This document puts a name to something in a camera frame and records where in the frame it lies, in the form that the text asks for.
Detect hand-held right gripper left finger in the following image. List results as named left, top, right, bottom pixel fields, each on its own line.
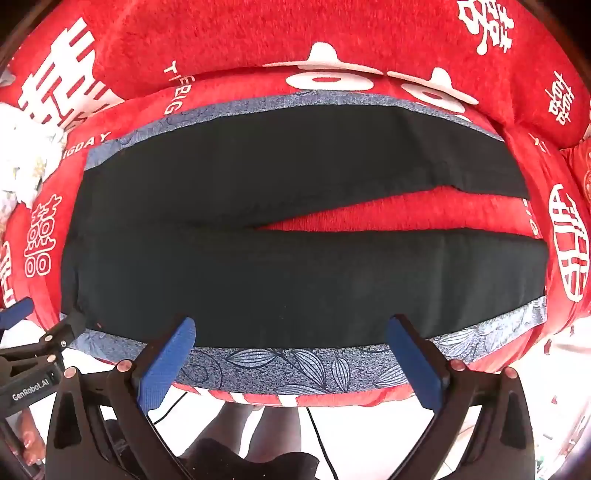
left=45, top=316, right=197, bottom=480

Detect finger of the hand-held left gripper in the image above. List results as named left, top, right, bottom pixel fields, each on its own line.
left=39, top=310, right=87, bottom=356
left=0, top=298, right=36, bottom=329

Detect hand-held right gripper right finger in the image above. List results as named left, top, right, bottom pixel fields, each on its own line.
left=387, top=315, right=539, bottom=480

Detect black pants with blue trim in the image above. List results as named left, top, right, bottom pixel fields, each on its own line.
left=60, top=90, right=550, bottom=395

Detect person's left hand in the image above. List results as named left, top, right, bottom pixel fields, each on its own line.
left=11, top=408, right=48, bottom=465

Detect person's left leg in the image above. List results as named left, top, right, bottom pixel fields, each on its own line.
left=203, top=401, right=259, bottom=455

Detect person's leg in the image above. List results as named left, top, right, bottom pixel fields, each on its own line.
left=203, top=401, right=259, bottom=455
left=254, top=406, right=302, bottom=457

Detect person's right leg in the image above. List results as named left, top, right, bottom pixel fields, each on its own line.
left=254, top=406, right=302, bottom=457

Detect person's black shorts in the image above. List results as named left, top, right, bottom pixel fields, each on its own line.
left=178, top=438, right=324, bottom=480

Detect white floral cloth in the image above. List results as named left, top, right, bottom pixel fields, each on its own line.
left=0, top=102, right=65, bottom=208

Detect red embroidered cushion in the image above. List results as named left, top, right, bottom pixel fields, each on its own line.
left=561, top=138, right=591, bottom=222

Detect red printed blanket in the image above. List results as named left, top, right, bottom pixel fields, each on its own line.
left=0, top=0, right=591, bottom=409

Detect black cable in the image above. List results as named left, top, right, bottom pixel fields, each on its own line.
left=305, top=406, right=340, bottom=480
left=151, top=391, right=189, bottom=424

